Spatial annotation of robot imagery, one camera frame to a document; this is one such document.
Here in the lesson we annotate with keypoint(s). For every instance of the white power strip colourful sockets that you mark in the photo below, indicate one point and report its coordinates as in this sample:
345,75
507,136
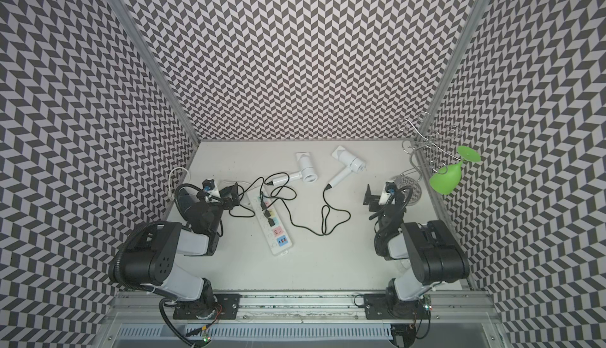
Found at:
273,230

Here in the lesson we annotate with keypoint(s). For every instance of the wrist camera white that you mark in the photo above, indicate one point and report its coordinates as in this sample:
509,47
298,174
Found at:
210,191
390,188

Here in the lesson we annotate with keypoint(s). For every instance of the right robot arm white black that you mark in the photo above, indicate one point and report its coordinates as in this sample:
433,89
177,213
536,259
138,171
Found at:
433,252

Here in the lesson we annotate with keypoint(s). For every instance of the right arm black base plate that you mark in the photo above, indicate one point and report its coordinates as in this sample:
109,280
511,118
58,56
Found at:
385,306

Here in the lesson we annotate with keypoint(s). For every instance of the green plastic wine glass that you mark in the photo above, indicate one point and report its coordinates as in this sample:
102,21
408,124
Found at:
447,178

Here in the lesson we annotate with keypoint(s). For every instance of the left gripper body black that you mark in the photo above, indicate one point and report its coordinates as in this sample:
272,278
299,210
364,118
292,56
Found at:
226,204

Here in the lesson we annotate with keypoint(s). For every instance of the aluminium front rail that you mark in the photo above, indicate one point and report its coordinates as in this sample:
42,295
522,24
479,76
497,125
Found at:
346,307

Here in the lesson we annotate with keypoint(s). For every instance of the white blow dryer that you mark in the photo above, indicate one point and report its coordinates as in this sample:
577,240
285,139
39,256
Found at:
306,172
352,165

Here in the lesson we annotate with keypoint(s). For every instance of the metal wire glass rack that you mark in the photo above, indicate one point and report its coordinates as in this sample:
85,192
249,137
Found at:
427,149

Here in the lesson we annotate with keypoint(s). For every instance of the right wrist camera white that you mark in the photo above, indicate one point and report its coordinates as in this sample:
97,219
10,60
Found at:
390,188

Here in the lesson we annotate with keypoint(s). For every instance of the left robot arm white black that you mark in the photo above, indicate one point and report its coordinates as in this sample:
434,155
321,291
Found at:
146,261

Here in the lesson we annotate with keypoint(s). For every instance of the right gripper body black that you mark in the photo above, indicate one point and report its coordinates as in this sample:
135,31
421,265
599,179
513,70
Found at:
375,207

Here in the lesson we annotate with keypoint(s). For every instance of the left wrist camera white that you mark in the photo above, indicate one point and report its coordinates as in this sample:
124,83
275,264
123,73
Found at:
210,191

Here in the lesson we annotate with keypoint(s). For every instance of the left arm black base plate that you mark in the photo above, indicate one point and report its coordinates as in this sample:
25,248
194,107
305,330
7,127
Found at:
217,307

